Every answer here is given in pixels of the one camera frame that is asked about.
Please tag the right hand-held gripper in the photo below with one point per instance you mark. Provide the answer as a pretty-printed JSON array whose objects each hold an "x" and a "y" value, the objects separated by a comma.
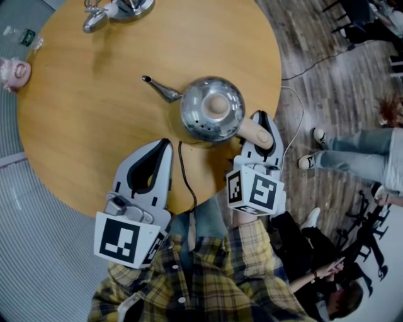
[{"x": 261, "y": 192}]

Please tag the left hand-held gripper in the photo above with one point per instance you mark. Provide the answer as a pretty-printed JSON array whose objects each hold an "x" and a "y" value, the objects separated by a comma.
[{"x": 119, "y": 239}]

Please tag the person's right forearm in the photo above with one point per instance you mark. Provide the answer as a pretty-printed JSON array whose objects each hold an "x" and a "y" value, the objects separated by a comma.
[{"x": 245, "y": 218}]

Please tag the person's left forearm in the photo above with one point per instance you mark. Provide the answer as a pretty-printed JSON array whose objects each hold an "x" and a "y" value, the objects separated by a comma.
[{"x": 132, "y": 280}]

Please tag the person's blue jeans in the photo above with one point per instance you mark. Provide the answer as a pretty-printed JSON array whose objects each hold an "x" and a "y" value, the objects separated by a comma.
[{"x": 198, "y": 226}]

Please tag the white cup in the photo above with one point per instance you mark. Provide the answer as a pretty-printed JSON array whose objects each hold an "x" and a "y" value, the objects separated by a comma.
[{"x": 379, "y": 192}]

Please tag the yellow plaid shirt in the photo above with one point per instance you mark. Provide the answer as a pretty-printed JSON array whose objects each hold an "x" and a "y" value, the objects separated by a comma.
[{"x": 204, "y": 289}]

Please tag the white chest device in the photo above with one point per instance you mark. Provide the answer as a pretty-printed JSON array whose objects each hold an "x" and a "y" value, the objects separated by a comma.
[{"x": 127, "y": 308}]

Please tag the phone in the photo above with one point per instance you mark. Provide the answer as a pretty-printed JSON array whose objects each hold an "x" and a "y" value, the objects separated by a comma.
[{"x": 336, "y": 262}]

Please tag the dark chair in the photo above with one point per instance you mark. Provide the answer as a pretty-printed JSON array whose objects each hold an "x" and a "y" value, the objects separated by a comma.
[{"x": 343, "y": 15}]

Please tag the silver desk lamp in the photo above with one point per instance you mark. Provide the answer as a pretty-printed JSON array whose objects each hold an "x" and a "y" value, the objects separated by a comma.
[{"x": 94, "y": 20}]

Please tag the pink cup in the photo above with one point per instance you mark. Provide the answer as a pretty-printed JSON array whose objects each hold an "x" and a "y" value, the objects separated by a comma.
[{"x": 17, "y": 74}]

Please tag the clear bottle green label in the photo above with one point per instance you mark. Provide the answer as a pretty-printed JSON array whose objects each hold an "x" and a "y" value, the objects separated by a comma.
[{"x": 26, "y": 37}]

